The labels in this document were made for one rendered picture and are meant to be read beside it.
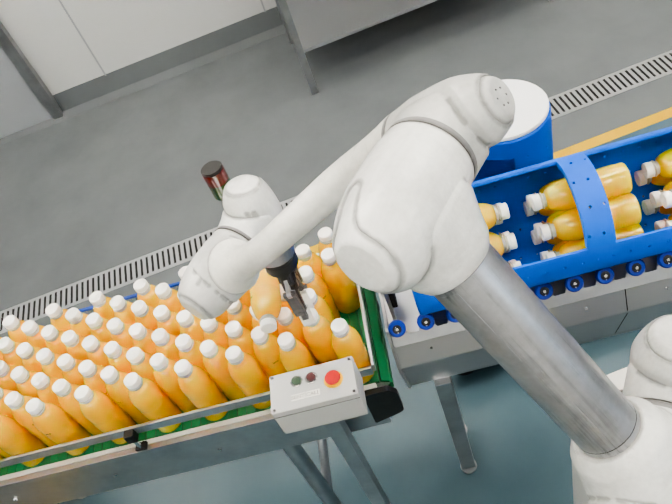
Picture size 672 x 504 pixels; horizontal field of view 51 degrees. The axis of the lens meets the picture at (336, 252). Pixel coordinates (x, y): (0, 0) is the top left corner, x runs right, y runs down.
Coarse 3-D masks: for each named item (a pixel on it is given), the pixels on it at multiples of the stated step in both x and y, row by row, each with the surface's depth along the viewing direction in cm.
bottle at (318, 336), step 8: (320, 320) 168; (304, 328) 168; (312, 328) 167; (320, 328) 167; (328, 328) 169; (304, 336) 170; (312, 336) 168; (320, 336) 168; (328, 336) 169; (312, 344) 170; (320, 344) 169; (328, 344) 171; (312, 352) 174; (320, 352) 172; (328, 352) 173; (320, 360) 175; (328, 360) 175
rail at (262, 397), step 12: (360, 372) 172; (372, 372) 172; (252, 396) 175; (264, 396) 175; (204, 408) 176; (216, 408) 176; (228, 408) 177; (156, 420) 178; (168, 420) 178; (180, 420) 178; (108, 432) 180; (120, 432) 179; (60, 444) 181; (72, 444) 181; (84, 444) 181; (12, 456) 183; (24, 456) 182; (36, 456) 183
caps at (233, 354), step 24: (144, 288) 190; (168, 288) 187; (48, 312) 193; (72, 312) 191; (168, 312) 183; (48, 336) 188; (72, 336) 185; (0, 360) 186; (48, 360) 184; (72, 360) 181
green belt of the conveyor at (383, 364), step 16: (368, 304) 194; (352, 320) 192; (368, 352) 184; (384, 352) 184; (384, 368) 180; (224, 416) 183; (144, 432) 186; (160, 432) 185; (96, 448) 187; (16, 464) 191
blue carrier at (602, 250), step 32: (576, 160) 163; (608, 160) 177; (640, 160) 178; (480, 192) 179; (512, 192) 181; (576, 192) 157; (640, 192) 181; (512, 224) 185; (608, 224) 156; (640, 224) 179; (512, 256) 183; (576, 256) 159; (608, 256) 161; (640, 256) 163
